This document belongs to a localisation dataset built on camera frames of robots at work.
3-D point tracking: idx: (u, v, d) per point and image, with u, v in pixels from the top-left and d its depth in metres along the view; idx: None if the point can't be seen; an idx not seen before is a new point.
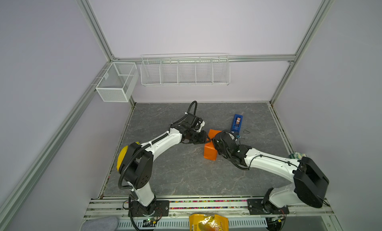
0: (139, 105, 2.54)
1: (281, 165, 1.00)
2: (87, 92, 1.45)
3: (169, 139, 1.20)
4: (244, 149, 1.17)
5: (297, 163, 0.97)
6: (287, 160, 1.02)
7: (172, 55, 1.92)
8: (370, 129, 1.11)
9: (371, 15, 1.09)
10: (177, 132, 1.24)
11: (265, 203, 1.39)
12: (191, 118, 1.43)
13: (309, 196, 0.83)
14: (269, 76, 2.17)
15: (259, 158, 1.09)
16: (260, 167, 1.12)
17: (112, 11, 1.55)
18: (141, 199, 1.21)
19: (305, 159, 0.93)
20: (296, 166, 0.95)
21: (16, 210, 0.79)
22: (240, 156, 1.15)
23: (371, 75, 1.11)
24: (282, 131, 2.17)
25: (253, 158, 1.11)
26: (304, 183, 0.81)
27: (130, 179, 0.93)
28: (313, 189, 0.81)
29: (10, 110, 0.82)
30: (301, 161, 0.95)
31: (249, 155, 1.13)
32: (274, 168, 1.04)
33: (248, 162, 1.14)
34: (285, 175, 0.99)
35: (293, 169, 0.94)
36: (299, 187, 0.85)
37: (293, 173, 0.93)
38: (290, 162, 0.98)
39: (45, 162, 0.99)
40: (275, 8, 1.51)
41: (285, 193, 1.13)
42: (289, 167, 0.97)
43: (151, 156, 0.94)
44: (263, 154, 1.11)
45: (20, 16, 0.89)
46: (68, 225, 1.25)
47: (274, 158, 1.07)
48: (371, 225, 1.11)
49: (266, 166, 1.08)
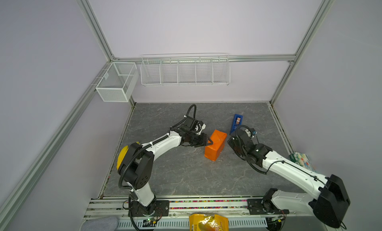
0: (139, 105, 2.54)
1: (306, 178, 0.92)
2: (87, 92, 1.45)
3: (169, 141, 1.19)
4: (264, 150, 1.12)
5: (325, 180, 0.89)
6: (314, 174, 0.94)
7: (173, 55, 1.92)
8: (370, 128, 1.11)
9: (370, 15, 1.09)
10: (176, 135, 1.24)
11: (265, 201, 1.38)
12: (189, 122, 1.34)
13: (327, 216, 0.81)
14: (269, 76, 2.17)
15: (280, 164, 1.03)
16: (282, 174, 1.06)
17: (112, 11, 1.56)
18: (141, 200, 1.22)
19: (334, 178, 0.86)
20: (323, 183, 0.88)
21: (16, 210, 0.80)
22: (258, 156, 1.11)
23: (371, 75, 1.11)
24: (282, 131, 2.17)
25: (274, 162, 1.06)
26: (331, 204, 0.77)
27: (130, 179, 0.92)
28: (336, 210, 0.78)
29: (10, 109, 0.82)
30: (329, 180, 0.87)
31: (270, 158, 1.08)
32: (296, 179, 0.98)
33: (267, 165, 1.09)
34: (308, 190, 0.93)
35: (320, 186, 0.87)
36: (321, 205, 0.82)
37: (319, 190, 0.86)
38: (317, 178, 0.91)
39: (45, 162, 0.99)
40: (276, 8, 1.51)
41: (295, 200, 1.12)
42: (316, 183, 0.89)
43: (152, 156, 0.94)
44: (286, 161, 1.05)
45: (20, 17, 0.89)
46: (68, 225, 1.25)
47: (299, 169, 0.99)
48: (371, 225, 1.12)
49: (289, 175, 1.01)
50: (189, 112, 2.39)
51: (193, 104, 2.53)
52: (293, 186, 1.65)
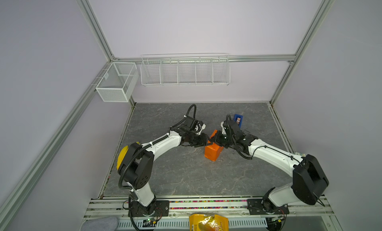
0: (139, 105, 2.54)
1: (283, 158, 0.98)
2: (86, 92, 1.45)
3: (169, 141, 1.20)
4: (251, 138, 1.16)
5: (300, 159, 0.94)
6: (291, 154, 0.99)
7: (173, 55, 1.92)
8: (370, 128, 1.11)
9: (371, 15, 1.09)
10: (177, 135, 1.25)
11: (265, 200, 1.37)
12: (190, 121, 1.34)
13: (304, 192, 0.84)
14: (269, 76, 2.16)
15: (262, 148, 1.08)
16: (263, 158, 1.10)
17: (112, 11, 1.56)
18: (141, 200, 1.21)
19: (310, 157, 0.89)
20: (298, 161, 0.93)
21: (15, 210, 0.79)
22: (244, 144, 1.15)
23: (371, 74, 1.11)
24: (282, 131, 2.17)
25: (257, 147, 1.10)
26: (303, 178, 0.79)
27: (130, 179, 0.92)
28: (311, 186, 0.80)
29: (10, 110, 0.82)
30: (305, 159, 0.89)
31: (254, 144, 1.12)
32: (274, 159, 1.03)
33: (252, 151, 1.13)
34: (286, 169, 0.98)
35: (294, 164, 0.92)
36: (297, 182, 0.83)
37: (294, 167, 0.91)
38: (293, 157, 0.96)
39: (45, 162, 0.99)
40: (275, 8, 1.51)
41: (284, 190, 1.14)
42: (291, 161, 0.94)
43: (152, 156, 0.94)
44: (268, 145, 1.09)
45: (21, 18, 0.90)
46: (68, 225, 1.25)
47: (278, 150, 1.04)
48: (371, 225, 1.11)
49: (268, 157, 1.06)
50: (189, 112, 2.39)
51: (193, 104, 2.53)
52: None
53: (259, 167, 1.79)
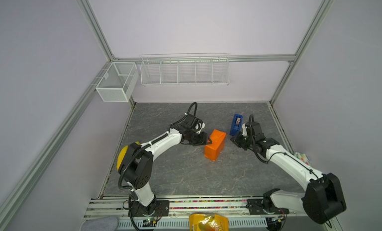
0: (139, 105, 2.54)
1: (301, 170, 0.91)
2: (86, 92, 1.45)
3: (169, 139, 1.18)
4: (271, 142, 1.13)
5: (320, 175, 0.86)
6: (310, 168, 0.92)
7: (173, 55, 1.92)
8: (370, 128, 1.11)
9: (371, 15, 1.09)
10: (177, 133, 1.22)
11: (264, 197, 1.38)
12: (190, 119, 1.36)
13: (315, 208, 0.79)
14: (269, 76, 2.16)
15: (281, 155, 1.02)
16: (282, 166, 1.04)
17: (112, 11, 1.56)
18: (141, 199, 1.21)
19: (332, 175, 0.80)
20: (317, 177, 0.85)
21: (15, 210, 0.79)
22: (263, 146, 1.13)
23: (371, 75, 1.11)
24: (282, 131, 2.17)
25: (276, 152, 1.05)
26: (316, 193, 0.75)
27: (130, 179, 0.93)
28: (324, 204, 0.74)
29: (10, 110, 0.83)
30: (325, 176, 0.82)
31: (274, 148, 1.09)
32: (291, 169, 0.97)
33: (269, 155, 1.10)
34: (301, 181, 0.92)
35: (312, 178, 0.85)
36: (310, 196, 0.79)
37: (310, 181, 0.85)
38: (313, 171, 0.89)
39: (45, 162, 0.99)
40: (275, 8, 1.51)
41: (290, 197, 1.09)
42: (309, 175, 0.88)
43: (151, 156, 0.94)
44: (288, 153, 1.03)
45: (21, 17, 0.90)
46: (68, 225, 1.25)
47: (298, 162, 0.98)
48: (371, 225, 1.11)
49: (286, 166, 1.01)
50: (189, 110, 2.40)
51: (193, 104, 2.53)
52: (293, 186, 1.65)
53: (259, 167, 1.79)
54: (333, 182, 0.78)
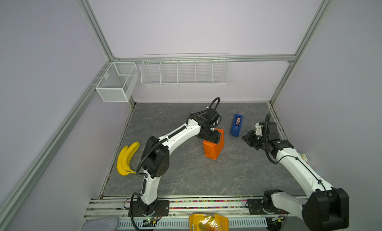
0: (139, 105, 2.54)
1: (309, 178, 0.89)
2: (86, 92, 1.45)
3: (186, 132, 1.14)
4: (286, 144, 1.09)
5: (328, 187, 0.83)
6: (320, 178, 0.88)
7: (173, 55, 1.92)
8: (370, 129, 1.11)
9: (371, 15, 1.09)
10: (196, 125, 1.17)
11: (265, 195, 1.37)
12: (212, 113, 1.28)
13: (313, 217, 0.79)
14: (269, 76, 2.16)
15: (292, 159, 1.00)
16: (289, 169, 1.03)
17: (112, 11, 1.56)
18: (145, 195, 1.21)
19: (341, 190, 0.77)
20: (325, 188, 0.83)
21: (15, 210, 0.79)
22: (276, 146, 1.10)
23: (372, 74, 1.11)
24: (282, 131, 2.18)
25: (288, 155, 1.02)
26: (318, 203, 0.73)
27: (150, 168, 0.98)
28: (324, 215, 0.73)
29: (9, 109, 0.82)
30: (334, 190, 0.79)
31: (286, 151, 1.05)
32: (299, 175, 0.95)
33: (280, 156, 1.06)
34: (306, 189, 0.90)
35: (319, 188, 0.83)
36: (312, 204, 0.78)
37: (315, 190, 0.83)
38: (322, 182, 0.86)
39: (45, 163, 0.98)
40: (275, 8, 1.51)
41: (292, 202, 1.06)
42: (317, 185, 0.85)
43: (168, 150, 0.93)
44: (300, 159, 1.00)
45: (20, 17, 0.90)
46: (68, 225, 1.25)
47: (309, 169, 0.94)
48: (372, 226, 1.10)
49: (294, 170, 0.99)
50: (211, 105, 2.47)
51: (193, 104, 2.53)
52: (293, 186, 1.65)
53: (259, 167, 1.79)
54: (340, 196, 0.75)
